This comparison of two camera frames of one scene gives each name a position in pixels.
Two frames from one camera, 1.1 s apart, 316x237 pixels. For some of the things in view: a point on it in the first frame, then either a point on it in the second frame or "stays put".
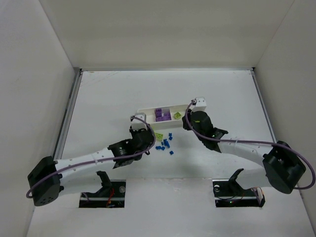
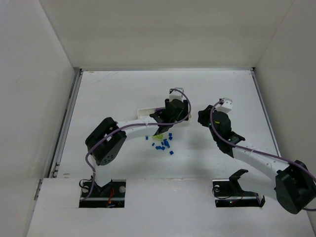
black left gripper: [135, 131] → [161, 121]
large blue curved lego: [166, 143] stays put
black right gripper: [186, 121] → [206, 116]
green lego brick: [158, 136] stays put
